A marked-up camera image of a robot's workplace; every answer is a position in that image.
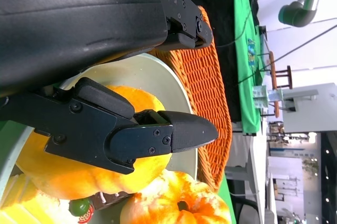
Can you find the long orange bread loaf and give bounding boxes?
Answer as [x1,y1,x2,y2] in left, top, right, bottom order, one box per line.
[15,84,173,200]

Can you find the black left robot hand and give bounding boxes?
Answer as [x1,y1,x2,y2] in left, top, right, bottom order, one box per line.
[0,0,219,175]

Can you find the round striped pumpkin bread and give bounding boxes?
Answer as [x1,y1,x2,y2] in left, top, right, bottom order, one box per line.
[120,170,232,224]

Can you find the chocolate layer cake slice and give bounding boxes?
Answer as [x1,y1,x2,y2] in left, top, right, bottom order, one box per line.
[89,191,134,212]

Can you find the green printed cloth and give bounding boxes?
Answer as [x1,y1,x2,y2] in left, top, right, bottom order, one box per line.
[233,0,265,134]

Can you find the grey round bowl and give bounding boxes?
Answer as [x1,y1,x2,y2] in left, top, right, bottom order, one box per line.
[0,53,199,224]

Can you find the brown wooden stool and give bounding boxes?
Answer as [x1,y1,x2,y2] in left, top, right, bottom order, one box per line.
[267,51,293,118]

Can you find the black backdrop curtain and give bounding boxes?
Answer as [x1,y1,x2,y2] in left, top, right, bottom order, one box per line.
[176,0,260,130]

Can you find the orange wicker basket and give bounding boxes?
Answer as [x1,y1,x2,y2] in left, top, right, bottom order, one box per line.
[147,5,233,193]

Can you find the yellow layer cake slice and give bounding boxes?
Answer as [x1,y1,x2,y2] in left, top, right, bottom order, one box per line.
[0,174,93,224]

